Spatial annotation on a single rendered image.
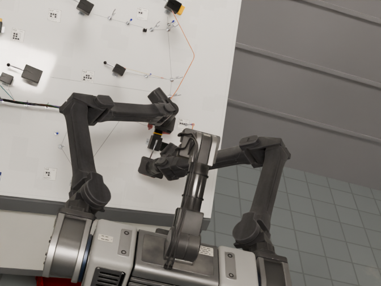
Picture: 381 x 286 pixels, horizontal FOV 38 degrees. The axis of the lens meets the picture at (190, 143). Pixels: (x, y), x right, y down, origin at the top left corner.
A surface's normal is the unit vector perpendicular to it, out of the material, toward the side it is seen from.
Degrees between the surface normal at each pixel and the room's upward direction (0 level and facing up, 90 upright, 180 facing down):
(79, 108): 29
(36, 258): 90
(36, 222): 90
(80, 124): 23
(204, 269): 0
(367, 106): 90
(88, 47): 53
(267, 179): 44
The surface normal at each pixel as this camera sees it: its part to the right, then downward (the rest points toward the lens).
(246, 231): -0.51, -0.70
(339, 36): -0.01, 0.58
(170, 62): 0.29, 0.02
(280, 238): 0.29, -0.78
